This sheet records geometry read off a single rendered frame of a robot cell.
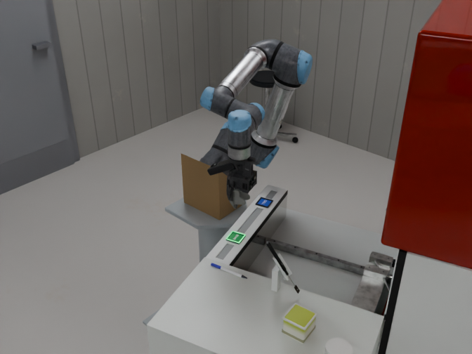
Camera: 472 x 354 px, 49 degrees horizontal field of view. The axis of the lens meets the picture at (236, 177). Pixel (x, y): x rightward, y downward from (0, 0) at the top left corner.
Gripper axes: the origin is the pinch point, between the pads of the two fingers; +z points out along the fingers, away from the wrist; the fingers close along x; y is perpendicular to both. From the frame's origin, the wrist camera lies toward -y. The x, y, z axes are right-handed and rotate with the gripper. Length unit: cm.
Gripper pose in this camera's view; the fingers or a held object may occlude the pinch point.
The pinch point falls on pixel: (233, 204)
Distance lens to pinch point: 183.5
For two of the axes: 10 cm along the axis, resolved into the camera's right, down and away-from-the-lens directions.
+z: 0.0, 8.6, 5.1
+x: 4.5, -4.6, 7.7
